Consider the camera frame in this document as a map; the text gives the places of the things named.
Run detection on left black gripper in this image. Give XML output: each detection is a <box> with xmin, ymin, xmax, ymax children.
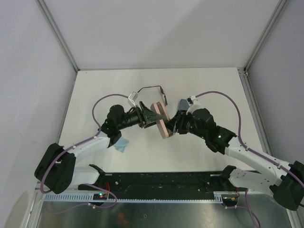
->
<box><xmin>117</xmin><ymin>101</ymin><xmax>163</xmax><ymax>130</ymax></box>

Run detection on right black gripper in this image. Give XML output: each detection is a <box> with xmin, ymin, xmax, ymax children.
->
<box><xmin>164</xmin><ymin>109</ymin><xmax>207</xmax><ymax>139</ymax></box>

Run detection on pink glasses case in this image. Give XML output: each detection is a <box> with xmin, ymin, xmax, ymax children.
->
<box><xmin>151</xmin><ymin>102</ymin><xmax>174</xmax><ymax>139</ymax></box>

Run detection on brown thin-frame glasses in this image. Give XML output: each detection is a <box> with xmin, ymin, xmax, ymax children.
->
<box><xmin>137</xmin><ymin>85</ymin><xmax>168</xmax><ymax>106</ymax></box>

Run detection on small blue cloth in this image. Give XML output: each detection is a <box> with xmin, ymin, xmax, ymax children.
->
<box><xmin>114</xmin><ymin>137</ymin><xmax>129</xmax><ymax>153</ymax></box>

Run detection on blue-grey glasses case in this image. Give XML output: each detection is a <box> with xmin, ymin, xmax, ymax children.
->
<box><xmin>178</xmin><ymin>99</ymin><xmax>190</xmax><ymax>111</ymax></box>

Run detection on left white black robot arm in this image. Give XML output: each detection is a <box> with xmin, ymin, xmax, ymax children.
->
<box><xmin>34</xmin><ymin>102</ymin><xmax>169</xmax><ymax>194</ymax></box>

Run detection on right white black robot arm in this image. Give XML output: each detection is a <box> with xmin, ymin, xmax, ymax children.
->
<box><xmin>166</xmin><ymin>108</ymin><xmax>304</xmax><ymax>211</ymax></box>

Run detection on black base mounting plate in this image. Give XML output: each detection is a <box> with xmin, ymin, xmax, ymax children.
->
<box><xmin>93</xmin><ymin>171</ymin><xmax>237</xmax><ymax>195</ymax></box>

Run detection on small circuit board with leds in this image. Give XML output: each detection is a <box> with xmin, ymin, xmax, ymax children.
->
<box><xmin>93</xmin><ymin>192</ymin><xmax>108</xmax><ymax>200</ymax></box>

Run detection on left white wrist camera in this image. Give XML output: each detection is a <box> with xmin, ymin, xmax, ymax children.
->
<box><xmin>128</xmin><ymin>91</ymin><xmax>138</xmax><ymax>107</ymax></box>

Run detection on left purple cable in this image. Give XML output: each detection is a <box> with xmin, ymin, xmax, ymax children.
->
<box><xmin>40</xmin><ymin>94</ymin><xmax>130</xmax><ymax>194</ymax></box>

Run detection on purple cable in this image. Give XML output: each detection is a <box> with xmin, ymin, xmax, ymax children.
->
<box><xmin>40</xmin><ymin>94</ymin><xmax>130</xmax><ymax>194</ymax></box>
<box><xmin>194</xmin><ymin>91</ymin><xmax>304</xmax><ymax>224</ymax></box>

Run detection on white slotted cable duct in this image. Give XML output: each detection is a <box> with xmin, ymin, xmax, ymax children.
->
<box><xmin>44</xmin><ymin>191</ymin><xmax>227</xmax><ymax>203</ymax></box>

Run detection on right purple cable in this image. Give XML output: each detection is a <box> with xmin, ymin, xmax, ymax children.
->
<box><xmin>194</xmin><ymin>91</ymin><xmax>304</xmax><ymax>224</ymax></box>

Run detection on left aluminium frame post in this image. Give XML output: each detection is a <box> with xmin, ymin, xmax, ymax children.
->
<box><xmin>35</xmin><ymin>0</ymin><xmax>79</xmax><ymax>73</ymax></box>

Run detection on aluminium frame post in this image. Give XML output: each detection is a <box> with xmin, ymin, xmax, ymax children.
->
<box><xmin>35</xmin><ymin>0</ymin><xmax>79</xmax><ymax>73</ymax></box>
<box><xmin>243</xmin><ymin>0</ymin><xmax>290</xmax><ymax>72</ymax></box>

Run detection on right aluminium frame post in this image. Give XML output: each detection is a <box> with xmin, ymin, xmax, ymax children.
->
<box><xmin>243</xmin><ymin>0</ymin><xmax>290</xmax><ymax>72</ymax></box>

